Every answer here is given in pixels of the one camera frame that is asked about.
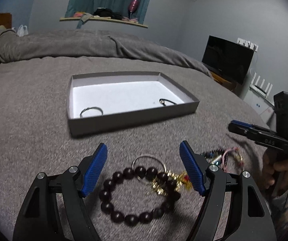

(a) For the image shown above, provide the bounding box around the right hand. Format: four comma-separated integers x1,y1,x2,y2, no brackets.
262,149,288,193

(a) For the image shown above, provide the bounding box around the white wall power strip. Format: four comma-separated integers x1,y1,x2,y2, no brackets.
237,38,259,52

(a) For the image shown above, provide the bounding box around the white wifi router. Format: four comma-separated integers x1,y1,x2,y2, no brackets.
249,72,273,98

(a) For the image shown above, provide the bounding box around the wooden window sill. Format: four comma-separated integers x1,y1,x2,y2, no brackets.
59,17,148,29

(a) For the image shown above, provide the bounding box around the white cabinet box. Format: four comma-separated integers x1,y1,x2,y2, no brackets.
243,89,274,124

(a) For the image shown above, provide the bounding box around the grey folded duvet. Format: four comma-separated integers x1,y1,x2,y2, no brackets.
0,29,211,76

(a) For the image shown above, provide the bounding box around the grey cloth on sill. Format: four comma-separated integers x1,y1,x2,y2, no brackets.
76,13,93,29

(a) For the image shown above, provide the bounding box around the dark thin ring bangle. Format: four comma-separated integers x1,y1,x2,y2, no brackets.
159,98,177,106

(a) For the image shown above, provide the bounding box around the wooden side desk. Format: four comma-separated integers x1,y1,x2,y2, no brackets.
210,71,237,93

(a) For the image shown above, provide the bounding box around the black clothing pile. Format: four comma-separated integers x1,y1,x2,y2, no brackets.
93,8,123,20

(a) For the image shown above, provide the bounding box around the black monitor screen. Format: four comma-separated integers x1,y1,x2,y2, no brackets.
202,35,254,85

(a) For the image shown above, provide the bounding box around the pink cord bracelet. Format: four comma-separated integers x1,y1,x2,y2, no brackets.
221,147,245,173

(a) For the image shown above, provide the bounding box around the white plastic bag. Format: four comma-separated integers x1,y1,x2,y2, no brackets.
17,25,29,37

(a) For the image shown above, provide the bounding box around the grey shallow cardboard tray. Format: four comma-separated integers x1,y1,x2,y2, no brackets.
66,71,200,138

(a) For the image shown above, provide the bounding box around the silver bangle in tray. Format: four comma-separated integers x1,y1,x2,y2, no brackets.
79,106,104,118

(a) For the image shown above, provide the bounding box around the grey bed sheet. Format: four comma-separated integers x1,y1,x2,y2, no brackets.
0,57,264,239

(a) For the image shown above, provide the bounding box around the silver bangle on bed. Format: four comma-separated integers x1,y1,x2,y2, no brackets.
131,154,167,173

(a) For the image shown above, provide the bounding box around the dark wooden bead bracelet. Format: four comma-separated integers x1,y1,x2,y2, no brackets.
98,165,182,227

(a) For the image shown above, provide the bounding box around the black right gripper camera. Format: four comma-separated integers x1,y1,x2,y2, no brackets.
273,91,288,140

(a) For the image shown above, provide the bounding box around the red bead gold bracelet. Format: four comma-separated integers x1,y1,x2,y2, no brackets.
151,171,193,196

